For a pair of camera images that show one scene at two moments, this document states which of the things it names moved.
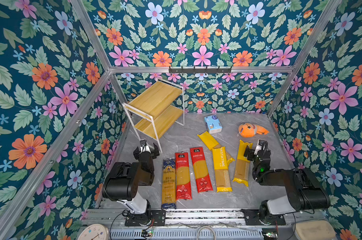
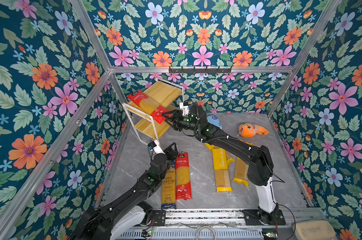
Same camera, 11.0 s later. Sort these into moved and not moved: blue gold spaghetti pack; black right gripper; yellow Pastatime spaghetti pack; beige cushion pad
Moved: black right gripper
Not moved: yellow Pastatime spaghetti pack; beige cushion pad; blue gold spaghetti pack
